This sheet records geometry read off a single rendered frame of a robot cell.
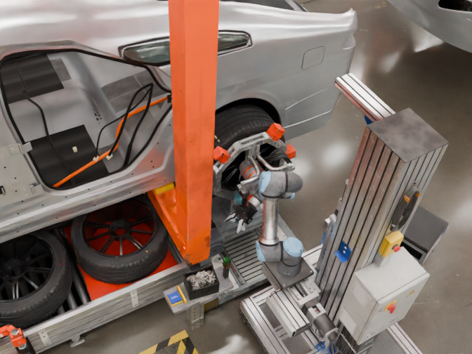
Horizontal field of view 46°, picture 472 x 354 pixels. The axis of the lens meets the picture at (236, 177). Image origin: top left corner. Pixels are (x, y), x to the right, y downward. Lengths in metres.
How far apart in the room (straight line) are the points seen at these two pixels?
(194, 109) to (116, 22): 0.73
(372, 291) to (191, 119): 1.23
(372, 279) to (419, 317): 1.49
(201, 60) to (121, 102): 1.60
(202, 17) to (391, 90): 3.90
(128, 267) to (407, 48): 4.23
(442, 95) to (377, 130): 3.77
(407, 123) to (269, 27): 1.25
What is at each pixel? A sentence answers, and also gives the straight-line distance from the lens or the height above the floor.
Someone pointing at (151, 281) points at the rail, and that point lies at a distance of 3.75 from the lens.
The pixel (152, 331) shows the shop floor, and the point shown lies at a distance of 4.02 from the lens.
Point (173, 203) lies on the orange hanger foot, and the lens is 3.75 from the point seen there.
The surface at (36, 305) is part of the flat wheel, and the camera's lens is 3.68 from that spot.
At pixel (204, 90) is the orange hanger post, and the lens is 2.56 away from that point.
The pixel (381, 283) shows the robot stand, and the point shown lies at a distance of 2.91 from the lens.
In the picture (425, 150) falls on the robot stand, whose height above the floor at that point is 2.03.
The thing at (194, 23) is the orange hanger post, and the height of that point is 2.34.
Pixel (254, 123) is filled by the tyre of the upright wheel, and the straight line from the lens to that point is 3.58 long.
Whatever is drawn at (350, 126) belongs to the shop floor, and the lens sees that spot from 5.45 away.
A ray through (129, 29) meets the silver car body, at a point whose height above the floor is 1.90.
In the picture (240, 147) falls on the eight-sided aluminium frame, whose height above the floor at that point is 1.12.
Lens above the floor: 3.62
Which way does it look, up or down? 49 degrees down
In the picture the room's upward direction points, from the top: 5 degrees clockwise
